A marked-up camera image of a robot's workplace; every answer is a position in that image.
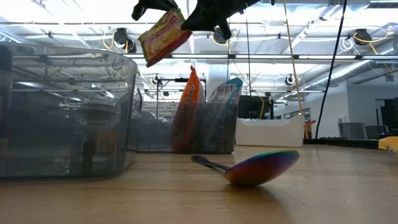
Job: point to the black cabinet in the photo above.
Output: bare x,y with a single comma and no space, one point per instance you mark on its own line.
390,116

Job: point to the silver ceiling air duct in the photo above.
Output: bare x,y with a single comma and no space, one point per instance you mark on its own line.
342,73

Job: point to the black aluminium table frame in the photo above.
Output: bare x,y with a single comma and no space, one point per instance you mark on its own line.
348,142

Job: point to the black monitor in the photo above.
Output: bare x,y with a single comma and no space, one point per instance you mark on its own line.
253,107

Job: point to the white plastic bin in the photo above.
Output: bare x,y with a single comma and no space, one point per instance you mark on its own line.
270,133

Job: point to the green-edged ramen noodle packet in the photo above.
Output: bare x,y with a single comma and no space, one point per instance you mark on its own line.
163,37

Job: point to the grey translucent plastic tray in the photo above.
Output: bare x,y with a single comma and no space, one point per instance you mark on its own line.
152,137
62,124

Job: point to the orange white snack packet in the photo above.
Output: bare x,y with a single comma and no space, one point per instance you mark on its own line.
189,93

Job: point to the blue silver snack packet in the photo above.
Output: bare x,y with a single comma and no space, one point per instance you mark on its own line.
227,91

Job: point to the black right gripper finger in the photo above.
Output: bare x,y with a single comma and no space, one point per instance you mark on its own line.
200,21
225,29

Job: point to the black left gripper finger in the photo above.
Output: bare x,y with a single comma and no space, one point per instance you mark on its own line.
163,4

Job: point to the yellow ramen noodle packet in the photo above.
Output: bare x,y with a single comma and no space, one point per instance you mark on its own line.
390,143

